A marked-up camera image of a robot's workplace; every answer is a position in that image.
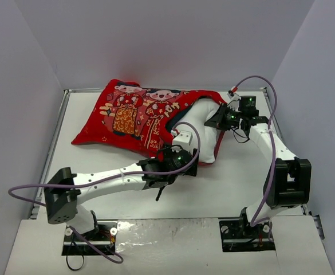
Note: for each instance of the red printed pillowcase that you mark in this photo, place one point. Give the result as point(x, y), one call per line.
point(132, 117)

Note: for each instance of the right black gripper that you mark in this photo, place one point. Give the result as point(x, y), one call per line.
point(220, 115)

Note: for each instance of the white pillow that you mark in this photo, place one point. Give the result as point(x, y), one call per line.
point(192, 119)

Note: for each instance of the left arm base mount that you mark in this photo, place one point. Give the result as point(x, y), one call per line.
point(104, 240)

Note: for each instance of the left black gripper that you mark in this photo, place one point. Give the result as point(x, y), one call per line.
point(192, 168)

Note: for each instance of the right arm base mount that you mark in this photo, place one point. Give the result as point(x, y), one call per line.
point(236, 239)

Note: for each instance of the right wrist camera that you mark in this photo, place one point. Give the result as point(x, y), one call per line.
point(233, 96)

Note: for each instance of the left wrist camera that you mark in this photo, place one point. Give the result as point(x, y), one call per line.
point(182, 139)

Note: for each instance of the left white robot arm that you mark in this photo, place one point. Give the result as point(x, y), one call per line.
point(66, 192)

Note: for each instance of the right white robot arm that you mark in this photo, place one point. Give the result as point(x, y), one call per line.
point(287, 184)

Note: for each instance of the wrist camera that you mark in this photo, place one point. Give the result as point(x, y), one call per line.
point(182, 139)
point(233, 96)

